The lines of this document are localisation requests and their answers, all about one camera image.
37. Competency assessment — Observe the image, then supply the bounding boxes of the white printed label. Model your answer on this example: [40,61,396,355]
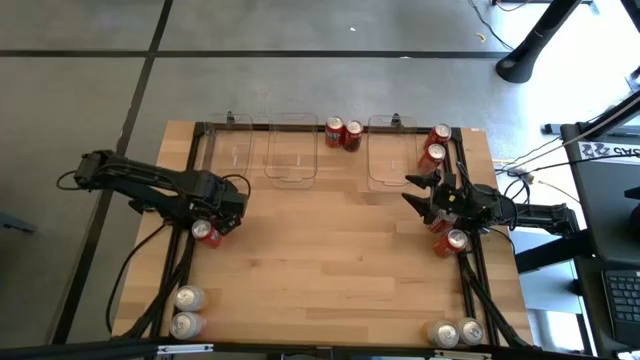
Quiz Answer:
[578,141,640,161]

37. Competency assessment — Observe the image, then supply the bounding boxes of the black camera mount beam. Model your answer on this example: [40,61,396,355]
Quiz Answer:
[0,338,640,360]

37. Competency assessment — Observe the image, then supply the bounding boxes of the black stand leg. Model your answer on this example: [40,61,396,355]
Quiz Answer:
[494,0,584,85]

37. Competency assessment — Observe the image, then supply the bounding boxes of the black keyboard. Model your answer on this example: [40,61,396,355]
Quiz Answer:
[601,268,640,347]

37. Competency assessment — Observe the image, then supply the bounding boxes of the black desk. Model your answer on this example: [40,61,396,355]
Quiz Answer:
[559,89,640,359]

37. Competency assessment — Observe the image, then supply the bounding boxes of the red can with blue label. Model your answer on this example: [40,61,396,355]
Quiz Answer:
[424,123,453,150]
[417,143,447,175]
[324,115,346,149]
[432,228,469,259]

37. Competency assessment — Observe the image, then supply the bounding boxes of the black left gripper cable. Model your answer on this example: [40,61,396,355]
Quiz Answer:
[221,172,252,201]

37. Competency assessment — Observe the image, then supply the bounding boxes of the black aluminium table frame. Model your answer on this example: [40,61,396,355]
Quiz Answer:
[119,121,541,351]

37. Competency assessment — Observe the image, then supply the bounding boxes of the grey floor object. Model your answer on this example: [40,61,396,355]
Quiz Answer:
[0,212,37,235]

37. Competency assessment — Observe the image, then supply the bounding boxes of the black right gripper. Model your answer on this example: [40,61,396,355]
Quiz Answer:
[401,170,477,226]

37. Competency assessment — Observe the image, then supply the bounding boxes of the silver soda can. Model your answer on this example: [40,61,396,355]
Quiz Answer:
[426,319,460,349]
[173,285,207,313]
[169,311,207,341]
[455,317,486,346]

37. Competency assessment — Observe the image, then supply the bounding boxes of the clear plastic bin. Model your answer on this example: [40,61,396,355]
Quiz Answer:
[263,112,320,190]
[366,114,419,194]
[203,112,255,179]

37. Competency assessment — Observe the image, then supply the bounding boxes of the red Coca-Cola can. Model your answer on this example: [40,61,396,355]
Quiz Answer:
[191,218,224,250]
[428,209,459,235]
[342,119,365,153]

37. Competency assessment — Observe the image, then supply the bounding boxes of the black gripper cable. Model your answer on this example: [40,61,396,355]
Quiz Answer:
[454,160,526,234]
[221,172,252,201]

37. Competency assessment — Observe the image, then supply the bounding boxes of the long black table cable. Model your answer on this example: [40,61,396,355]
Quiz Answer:
[105,222,170,335]

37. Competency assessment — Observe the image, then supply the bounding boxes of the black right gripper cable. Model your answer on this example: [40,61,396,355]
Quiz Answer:
[454,160,526,234]

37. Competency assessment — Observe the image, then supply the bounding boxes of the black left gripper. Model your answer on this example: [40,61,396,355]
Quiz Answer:
[212,175,250,237]

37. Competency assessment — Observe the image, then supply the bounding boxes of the silver beam bracket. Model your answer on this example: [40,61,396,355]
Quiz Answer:
[433,349,492,360]
[157,343,215,356]

